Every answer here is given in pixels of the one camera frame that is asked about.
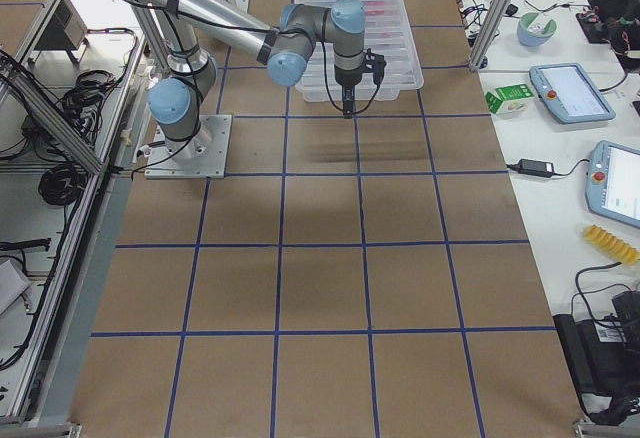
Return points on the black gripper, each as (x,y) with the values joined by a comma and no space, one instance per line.
(345,79)

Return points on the yellow corrugated toy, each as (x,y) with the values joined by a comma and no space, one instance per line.
(610,244)

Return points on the green white carton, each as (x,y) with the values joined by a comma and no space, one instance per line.
(509,99)

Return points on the green white bowl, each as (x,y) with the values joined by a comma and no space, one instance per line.
(535,29)

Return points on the grey metal box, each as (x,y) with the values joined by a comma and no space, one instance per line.
(66,30)

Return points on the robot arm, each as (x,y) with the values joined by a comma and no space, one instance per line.
(284,50)

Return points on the teach pendant tablet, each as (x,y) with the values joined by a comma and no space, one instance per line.
(612,183)
(569,94)

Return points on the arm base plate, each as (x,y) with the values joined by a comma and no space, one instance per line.
(204,156)

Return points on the aluminium frame post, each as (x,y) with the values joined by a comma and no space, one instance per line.
(487,33)

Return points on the red block in box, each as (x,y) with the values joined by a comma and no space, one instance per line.
(378,8)

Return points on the black power adapter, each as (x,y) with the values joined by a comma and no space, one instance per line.
(536,168)

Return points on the black device on desk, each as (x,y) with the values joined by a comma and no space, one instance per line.
(603,357)

